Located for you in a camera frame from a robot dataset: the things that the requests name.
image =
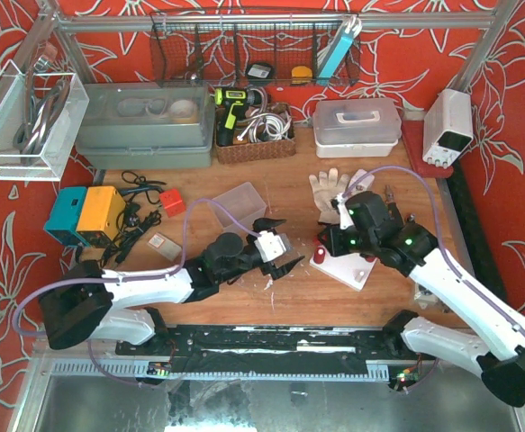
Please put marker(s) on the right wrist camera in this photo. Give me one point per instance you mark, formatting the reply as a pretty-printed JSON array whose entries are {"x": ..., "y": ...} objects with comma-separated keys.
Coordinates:
[{"x": 345, "y": 220}]

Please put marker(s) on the white peg base plate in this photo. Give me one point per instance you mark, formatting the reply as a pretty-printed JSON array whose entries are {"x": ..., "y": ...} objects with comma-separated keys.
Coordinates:
[{"x": 352, "y": 270}]

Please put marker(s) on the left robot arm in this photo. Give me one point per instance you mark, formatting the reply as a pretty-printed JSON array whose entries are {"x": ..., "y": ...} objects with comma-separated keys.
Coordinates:
[{"x": 92, "y": 303}]

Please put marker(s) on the white work glove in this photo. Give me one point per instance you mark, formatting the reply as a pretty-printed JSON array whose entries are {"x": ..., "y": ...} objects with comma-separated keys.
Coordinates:
[{"x": 325, "y": 187}]

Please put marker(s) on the wicker basket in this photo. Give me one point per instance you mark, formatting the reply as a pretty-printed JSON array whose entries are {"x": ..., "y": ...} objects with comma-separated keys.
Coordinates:
[{"x": 247, "y": 152}]

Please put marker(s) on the small card box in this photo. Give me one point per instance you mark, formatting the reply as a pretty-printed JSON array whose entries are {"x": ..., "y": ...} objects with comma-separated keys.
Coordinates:
[{"x": 165, "y": 246}]

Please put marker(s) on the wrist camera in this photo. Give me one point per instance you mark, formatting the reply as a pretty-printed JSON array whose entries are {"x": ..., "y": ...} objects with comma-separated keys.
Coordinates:
[
  {"x": 271, "y": 245},
  {"x": 345, "y": 220}
]

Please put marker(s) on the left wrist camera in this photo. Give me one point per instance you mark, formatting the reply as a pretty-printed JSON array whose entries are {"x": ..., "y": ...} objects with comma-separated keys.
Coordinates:
[{"x": 271, "y": 245}]

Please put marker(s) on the packaged part bag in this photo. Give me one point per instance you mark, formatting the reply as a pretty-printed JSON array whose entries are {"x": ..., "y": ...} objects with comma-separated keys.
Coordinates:
[{"x": 426, "y": 299}]

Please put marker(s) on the black round tape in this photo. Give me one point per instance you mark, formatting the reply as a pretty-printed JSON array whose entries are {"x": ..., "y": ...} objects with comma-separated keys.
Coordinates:
[{"x": 259, "y": 73}]

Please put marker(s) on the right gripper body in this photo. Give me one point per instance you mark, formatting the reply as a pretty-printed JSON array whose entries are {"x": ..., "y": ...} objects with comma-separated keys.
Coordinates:
[{"x": 330, "y": 234}]

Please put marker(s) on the green cordless drill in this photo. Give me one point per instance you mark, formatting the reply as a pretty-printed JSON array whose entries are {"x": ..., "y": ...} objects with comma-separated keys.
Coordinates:
[{"x": 234, "y": 102}]

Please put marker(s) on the large red spring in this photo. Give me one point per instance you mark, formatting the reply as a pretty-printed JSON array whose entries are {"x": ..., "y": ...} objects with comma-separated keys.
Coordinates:
[{"x": 319, "y": 255}]

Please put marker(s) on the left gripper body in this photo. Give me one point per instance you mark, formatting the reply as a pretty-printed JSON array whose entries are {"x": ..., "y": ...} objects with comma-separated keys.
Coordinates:
[{"x": 267, "y": 264}]

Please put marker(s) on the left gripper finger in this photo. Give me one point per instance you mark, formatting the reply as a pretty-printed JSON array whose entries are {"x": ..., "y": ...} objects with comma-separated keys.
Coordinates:
[
  {"x": 267, "y": 224},
  {"x": 277, "y": 272}
]

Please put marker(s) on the blue white book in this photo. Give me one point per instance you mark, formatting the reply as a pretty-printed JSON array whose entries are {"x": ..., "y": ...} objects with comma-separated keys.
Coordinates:
[{"x": 331, "y": 56}]

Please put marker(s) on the white power supply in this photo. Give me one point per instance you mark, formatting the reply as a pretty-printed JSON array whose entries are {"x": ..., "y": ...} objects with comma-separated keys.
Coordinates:
[{"x": 448, "y": 128}]

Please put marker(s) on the yellow tape measure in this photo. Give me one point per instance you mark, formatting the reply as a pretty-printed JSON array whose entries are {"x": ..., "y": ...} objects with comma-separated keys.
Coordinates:
[{"x": 301, "y": 75}]

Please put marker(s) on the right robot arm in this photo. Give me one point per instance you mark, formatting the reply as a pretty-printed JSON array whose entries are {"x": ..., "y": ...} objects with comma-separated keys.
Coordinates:
[{"x": 495, "y": 348}]

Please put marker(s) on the orange small block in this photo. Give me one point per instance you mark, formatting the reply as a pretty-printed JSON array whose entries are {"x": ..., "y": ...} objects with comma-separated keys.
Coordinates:
[{"x": 172, "y": 202}]

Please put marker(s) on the grey plastic storage box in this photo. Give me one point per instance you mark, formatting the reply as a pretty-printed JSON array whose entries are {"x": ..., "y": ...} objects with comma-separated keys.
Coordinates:
[{"x": 131, "y": 126}]

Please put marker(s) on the black wire basket shelf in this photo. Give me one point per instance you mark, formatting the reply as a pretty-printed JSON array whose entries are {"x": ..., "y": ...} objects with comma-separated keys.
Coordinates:
[{"x": 215, "y": 46}]

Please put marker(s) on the translucent parts bin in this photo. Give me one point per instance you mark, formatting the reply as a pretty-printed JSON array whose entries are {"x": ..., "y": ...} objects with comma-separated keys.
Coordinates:
[{"x": 244, "y": 204}]

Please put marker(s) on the white lidded container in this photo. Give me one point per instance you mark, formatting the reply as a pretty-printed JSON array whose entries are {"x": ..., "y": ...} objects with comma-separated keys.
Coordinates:
[{"x": 356, "y": 128}]

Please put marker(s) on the yellow and teal box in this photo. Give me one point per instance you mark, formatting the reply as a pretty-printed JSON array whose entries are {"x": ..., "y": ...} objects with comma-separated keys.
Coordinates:
[{"x": 87, "y": 216}]

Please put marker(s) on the red mat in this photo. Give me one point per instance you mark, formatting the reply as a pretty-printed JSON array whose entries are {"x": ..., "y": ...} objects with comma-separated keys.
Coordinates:
[{"x": 412, "y": 136}]

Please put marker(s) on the clear acrylic bin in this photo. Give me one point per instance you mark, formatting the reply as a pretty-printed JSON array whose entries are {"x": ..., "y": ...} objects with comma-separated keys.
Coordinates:
[{"x": 40, "y": 115}]

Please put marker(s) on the white plug adapter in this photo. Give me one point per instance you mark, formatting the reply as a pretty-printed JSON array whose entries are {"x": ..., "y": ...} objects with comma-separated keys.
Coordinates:
[{"x": 360, "y": 181}]

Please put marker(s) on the orange handled screwdriver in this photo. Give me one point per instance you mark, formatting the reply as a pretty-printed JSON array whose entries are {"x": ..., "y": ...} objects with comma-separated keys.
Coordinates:
[{"x": 389, "y": 199}]

